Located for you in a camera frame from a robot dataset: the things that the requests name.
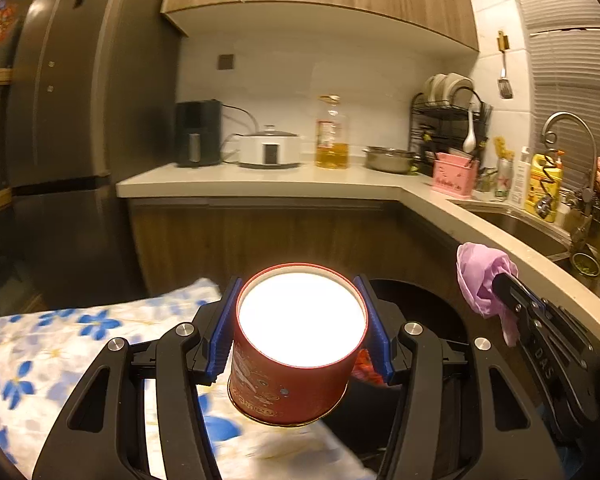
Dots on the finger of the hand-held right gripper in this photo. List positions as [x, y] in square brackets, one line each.
[550, 360]
[555, 317]

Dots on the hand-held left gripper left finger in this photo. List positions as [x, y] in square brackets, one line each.
[225, 340]

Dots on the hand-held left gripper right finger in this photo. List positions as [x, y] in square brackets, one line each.
[380, 335]

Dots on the black trash bin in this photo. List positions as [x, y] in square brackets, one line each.
[430, 310]

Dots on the red cylindrical can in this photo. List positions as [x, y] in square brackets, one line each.
[290, 390]

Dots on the purple plastic bag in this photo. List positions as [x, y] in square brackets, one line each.
[480, 280]

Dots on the crumpled red plastic bag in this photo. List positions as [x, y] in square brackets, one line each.
[365, 367]

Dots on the sink strainer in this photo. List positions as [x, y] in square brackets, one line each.
[585, 265]

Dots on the steel sink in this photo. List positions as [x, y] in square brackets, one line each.
[520, 235]

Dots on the yellow detergent bottle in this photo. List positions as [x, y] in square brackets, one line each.
[532, 195]

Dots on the white bottle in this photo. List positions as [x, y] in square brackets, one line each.
[520, 180]

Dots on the red and white can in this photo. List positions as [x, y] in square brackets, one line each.
[503, 180]

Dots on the metal faucet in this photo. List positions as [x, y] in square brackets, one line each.
[591, 170]

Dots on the blue floral tablecloth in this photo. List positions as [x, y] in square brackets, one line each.
[55, 340]

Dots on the kitchen counter with wooden cabinets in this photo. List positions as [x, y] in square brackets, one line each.
[280, 177]

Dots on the steel pot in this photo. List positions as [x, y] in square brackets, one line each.
[387, 162]

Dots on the pink utensil basket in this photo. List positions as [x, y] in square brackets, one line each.
[452, 177]

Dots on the cooking oil bottle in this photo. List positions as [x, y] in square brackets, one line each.
[332, 155]

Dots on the white slow cooker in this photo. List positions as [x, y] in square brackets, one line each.
[270, 152]

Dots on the white ladle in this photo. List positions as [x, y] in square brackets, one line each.
[469, 140]

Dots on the black dish rack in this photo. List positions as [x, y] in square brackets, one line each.
[430, 125]

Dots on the black air fryer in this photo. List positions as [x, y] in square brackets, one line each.
[197, 125]

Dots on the hanging metal spatula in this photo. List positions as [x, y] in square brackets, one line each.
[505, 87]

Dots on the window blinds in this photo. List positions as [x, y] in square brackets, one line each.
[570, 75]

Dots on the steel refrigerator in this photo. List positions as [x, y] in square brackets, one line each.
[80, 135]

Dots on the wall switch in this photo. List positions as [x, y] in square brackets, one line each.
[226, 61]

